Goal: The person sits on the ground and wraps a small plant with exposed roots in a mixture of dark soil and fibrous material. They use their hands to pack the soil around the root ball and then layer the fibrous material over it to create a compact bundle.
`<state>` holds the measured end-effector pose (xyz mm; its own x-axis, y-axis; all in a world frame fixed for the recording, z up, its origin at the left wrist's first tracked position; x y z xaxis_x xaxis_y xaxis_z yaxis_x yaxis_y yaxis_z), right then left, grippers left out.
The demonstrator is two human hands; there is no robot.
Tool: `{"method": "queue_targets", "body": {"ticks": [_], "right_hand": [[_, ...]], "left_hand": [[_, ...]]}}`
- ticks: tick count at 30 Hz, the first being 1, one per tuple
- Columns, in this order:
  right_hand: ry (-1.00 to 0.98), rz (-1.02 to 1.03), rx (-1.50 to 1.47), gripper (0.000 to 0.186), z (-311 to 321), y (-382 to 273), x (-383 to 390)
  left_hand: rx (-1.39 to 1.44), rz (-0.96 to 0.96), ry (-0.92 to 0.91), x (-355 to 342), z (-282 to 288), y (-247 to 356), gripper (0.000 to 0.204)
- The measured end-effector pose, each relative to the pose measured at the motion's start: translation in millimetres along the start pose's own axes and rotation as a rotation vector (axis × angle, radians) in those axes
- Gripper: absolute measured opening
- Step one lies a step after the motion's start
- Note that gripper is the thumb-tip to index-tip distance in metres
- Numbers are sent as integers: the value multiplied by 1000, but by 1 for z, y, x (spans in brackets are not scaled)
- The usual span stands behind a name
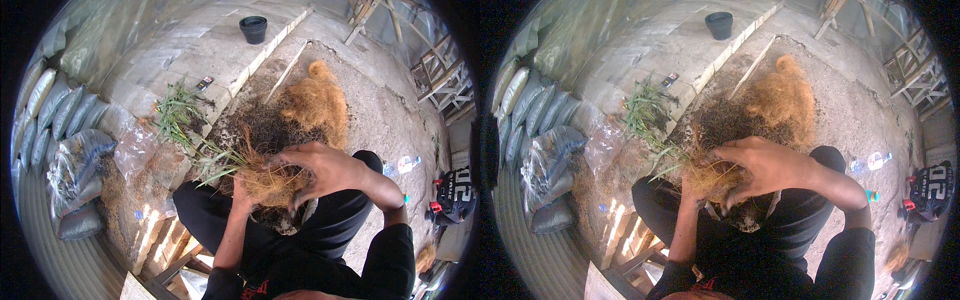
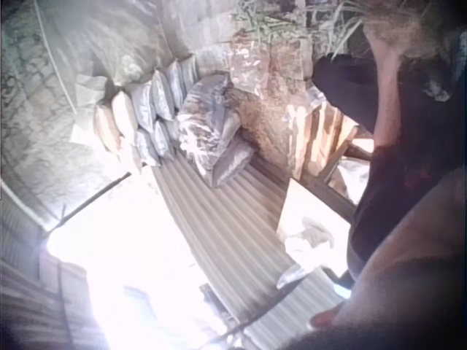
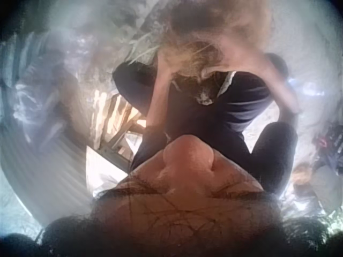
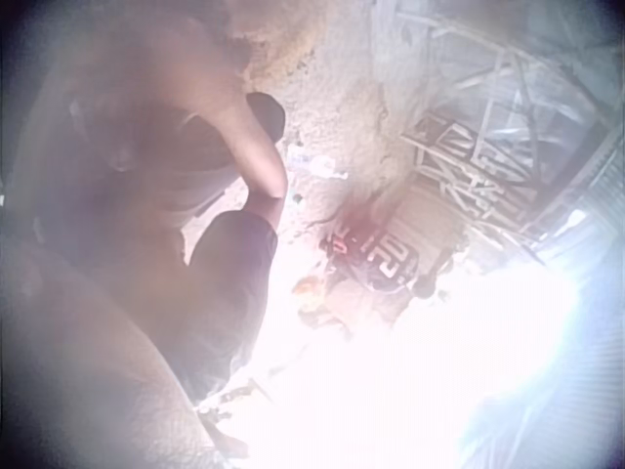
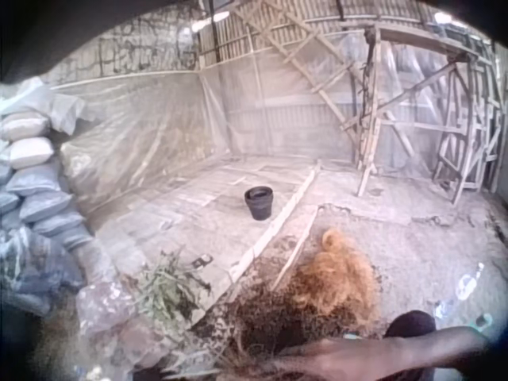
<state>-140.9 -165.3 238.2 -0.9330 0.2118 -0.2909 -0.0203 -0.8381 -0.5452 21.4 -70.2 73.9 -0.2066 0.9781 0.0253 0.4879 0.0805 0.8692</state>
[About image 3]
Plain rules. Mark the heap of dark clutter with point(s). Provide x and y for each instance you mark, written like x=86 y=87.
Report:
x=325 y=155

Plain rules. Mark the person's left hand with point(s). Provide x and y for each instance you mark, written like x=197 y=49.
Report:
x=167 y=54

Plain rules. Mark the person's right hand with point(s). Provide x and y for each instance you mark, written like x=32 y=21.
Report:
x=246 y=26

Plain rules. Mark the wooden slatted stool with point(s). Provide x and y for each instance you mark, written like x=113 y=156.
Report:
x=115 y=117

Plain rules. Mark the bluish plastic sheet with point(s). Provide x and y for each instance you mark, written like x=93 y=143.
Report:
x=34 y=88

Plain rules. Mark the blond straw fibre bundle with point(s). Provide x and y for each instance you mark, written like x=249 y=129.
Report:
x=198 y=53

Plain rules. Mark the person's legs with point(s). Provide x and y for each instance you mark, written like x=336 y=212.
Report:
x=276 y=158

